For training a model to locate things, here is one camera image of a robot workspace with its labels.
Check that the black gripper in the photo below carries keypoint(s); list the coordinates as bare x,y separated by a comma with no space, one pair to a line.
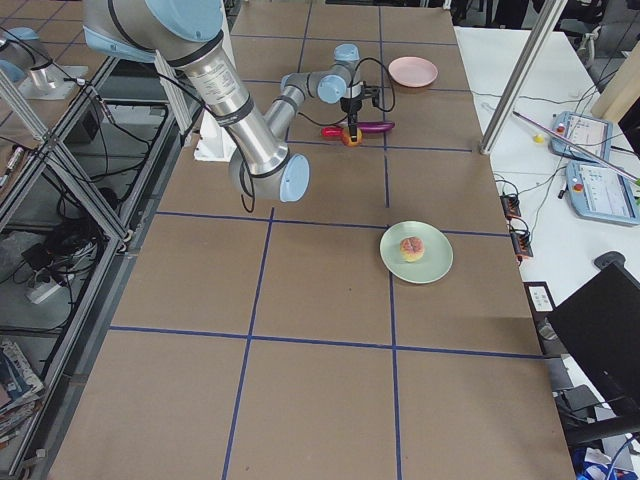
349,107

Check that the pink green peach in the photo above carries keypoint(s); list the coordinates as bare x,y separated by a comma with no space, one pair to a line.
411,249

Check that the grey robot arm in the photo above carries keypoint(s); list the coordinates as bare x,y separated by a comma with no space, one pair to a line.
189,36

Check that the purple eggplant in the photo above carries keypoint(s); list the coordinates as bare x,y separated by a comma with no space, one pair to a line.
376,127

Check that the red chili pepper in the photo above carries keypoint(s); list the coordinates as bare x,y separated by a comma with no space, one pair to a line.
334,131

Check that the pink plate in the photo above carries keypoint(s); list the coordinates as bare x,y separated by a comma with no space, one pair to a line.
413,72

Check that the green plate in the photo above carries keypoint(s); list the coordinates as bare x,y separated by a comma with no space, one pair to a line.
437,259

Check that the orange connector block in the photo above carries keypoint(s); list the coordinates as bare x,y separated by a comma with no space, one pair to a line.
519,230

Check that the upper teach pendant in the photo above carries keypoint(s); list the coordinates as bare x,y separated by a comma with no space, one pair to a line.
590,133

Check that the teach pendant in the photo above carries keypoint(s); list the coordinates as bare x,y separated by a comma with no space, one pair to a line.
598,193
590,133

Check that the lower teach pendant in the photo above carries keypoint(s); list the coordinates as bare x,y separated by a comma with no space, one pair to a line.
598,193

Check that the black monitor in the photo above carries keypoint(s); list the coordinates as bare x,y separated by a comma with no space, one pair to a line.
599,327

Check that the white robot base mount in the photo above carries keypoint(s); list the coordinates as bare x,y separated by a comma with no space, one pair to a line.
214,144

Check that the aluminium frame post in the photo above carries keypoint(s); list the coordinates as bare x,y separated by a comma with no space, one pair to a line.
547,19

